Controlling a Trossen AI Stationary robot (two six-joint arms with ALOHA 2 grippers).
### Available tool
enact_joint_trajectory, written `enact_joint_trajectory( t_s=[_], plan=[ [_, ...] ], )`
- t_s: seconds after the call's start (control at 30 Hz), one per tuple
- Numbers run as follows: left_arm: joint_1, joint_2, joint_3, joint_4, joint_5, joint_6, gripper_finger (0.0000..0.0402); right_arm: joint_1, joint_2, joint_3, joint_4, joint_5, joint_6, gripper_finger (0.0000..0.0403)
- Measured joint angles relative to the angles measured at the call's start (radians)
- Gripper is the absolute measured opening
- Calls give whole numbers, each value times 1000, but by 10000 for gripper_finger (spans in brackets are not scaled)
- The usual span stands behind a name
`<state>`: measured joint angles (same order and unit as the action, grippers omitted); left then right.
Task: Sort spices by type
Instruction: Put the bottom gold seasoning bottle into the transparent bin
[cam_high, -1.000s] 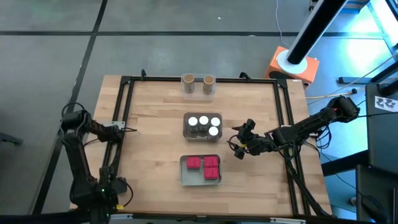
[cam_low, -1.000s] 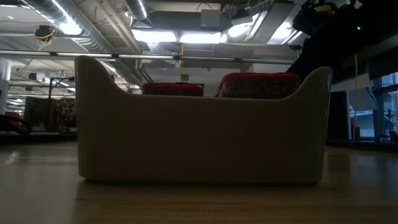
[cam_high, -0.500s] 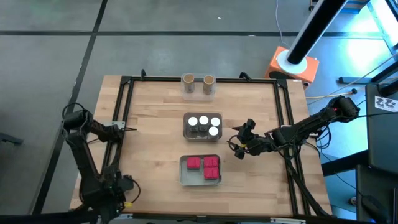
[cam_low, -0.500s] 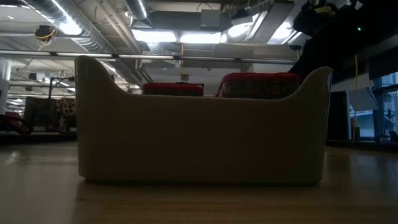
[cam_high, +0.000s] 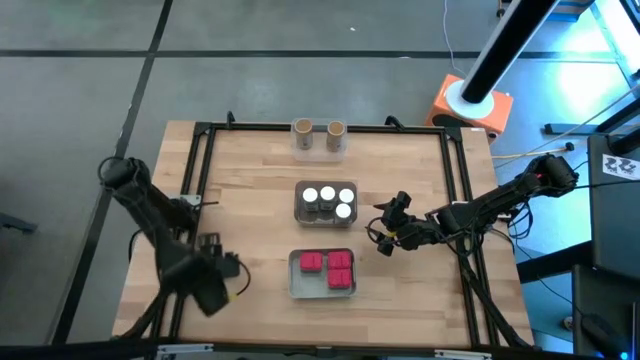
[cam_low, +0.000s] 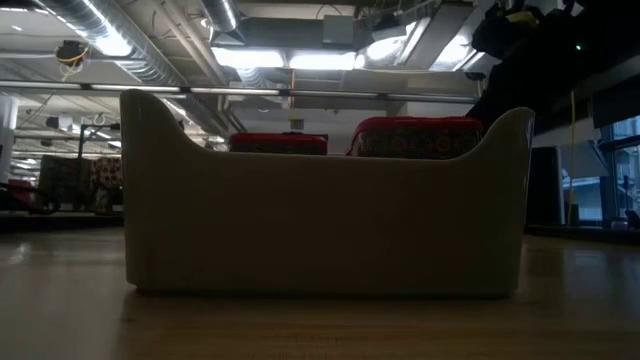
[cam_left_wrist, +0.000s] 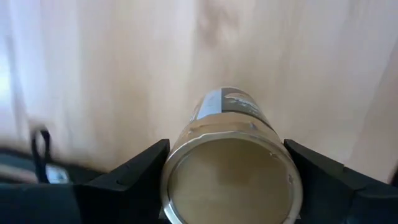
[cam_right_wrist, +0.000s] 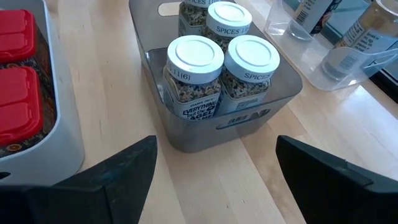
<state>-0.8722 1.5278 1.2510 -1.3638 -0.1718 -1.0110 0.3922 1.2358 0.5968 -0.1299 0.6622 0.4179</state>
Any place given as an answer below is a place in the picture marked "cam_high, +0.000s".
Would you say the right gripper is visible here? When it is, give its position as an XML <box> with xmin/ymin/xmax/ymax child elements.
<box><xmin>372</xmin><ymin>200</ymin><xmax>442</xmax><ymax>258</ymax></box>

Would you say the black rig beam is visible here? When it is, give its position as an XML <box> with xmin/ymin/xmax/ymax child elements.
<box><xmin>0</xmin><ymin>338</ymin><xmax>640</xmax><ymax>360</ymax></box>

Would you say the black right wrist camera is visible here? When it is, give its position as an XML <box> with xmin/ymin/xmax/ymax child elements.
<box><xmin>391</xmin><ymin>190</ymin><xmax>414</xmax><ymax>214</ymax></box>

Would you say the black diagonal beam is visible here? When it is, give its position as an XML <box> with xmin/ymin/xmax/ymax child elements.
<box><xmin>516</xmin><ymin>241</ymin><xmax>594</xmax><ymax>285</ymax></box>

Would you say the black furniture foot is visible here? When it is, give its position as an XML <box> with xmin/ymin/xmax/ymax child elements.
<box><xmin>0</xmin><ymin>212</ymin><xmax>39</xmax><ymax>235</ymax></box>

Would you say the white round disc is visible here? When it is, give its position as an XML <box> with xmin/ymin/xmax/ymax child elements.
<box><xmin>443</xmin><ymin>78</ymin><xmax>496</xmax><ymax>120</ymax></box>

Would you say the black device with indicator light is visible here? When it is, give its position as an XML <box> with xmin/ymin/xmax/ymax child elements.
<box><xmin>579</xmin><ymin>312</ymin><xmax>630</xmax><ymax>360</ymax></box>

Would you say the clear plastic bin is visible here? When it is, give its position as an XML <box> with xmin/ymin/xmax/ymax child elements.
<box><xmin>290</xmin><ymin>118</ymin><xmax>349</xmax><ymax>164</ymax></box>

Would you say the red-lid spice jar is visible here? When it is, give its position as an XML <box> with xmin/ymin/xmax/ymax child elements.
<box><xmin>326</xmin><ymin>268</ymin><xmax>354</xmax><ymax>291</ymax></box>
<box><xmin>298</xmin><ymin>251</ymin><xmax>325</xmax><ymax>274</ymax></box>
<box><xmin>326</xmin><ymin>249</ymin><xmax>354</xmax><ymax>271</ymax></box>

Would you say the white floor cable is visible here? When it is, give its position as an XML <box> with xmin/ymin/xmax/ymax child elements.
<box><xmin>442</xmin><ymin>0</ymin><xmax>469</xmax><ymax>77</ymax></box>

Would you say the orange box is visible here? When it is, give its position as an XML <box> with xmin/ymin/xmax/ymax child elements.
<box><xmin>424</xmin><ymin>73</ymin><xmax>515</xmax><ymax>144</ymax></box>

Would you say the black cabinet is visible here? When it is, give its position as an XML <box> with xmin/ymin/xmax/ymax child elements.
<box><xmin>572</xmin><ymin>263</ymin><xmax>640</xmax><ymax>360</ymax></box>

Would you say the black computer case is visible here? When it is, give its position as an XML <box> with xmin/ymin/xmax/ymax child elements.
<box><xmin>587</xmin><ymin>133</ymin><xmax>640</xmax><ymax>281</ymax></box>

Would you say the black metal table frame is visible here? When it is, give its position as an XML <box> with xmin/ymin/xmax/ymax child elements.
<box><xmin>117</xmin><ymin>110</ymin><xmax>534</xmax><ymax>351</ymax></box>

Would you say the silver bracket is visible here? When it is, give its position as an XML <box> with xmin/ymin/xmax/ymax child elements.
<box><xmin>434</xmin><ymin>349</ymin><xmax>494</xmax><ymax>360</ymax></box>
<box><xmin>157</xmin><ymin>343</ymin><xmax>214</xmax><ymax>357</ymax></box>

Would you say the black cable bundle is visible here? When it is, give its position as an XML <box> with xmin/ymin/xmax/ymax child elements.
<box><xmin>457</xmin><ymin>244</ymin><xmax>534</xmax><ymax>349</ymax></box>
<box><xmin>119</xmin><ymin>289</ymin><xmax>201</xmax><ymax>341</ymax></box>

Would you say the light grey plastic bin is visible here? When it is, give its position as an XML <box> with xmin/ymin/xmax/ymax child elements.
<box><xmin>287</xmin><ymin>247</ymin><xmax>358</xmax><ymax>300</ymax></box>

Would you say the beige floor cable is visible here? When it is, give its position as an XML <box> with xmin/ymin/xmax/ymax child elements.
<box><xmin>492</xmin><ymin>142</ymin><xmax>575</xmax><ymax>162</ymax></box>

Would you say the black pole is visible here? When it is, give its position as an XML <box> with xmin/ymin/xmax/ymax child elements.
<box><xmin>459</xmin><ymin>0</ymin><xmax>561</xmax><ymax>105</ymax></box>

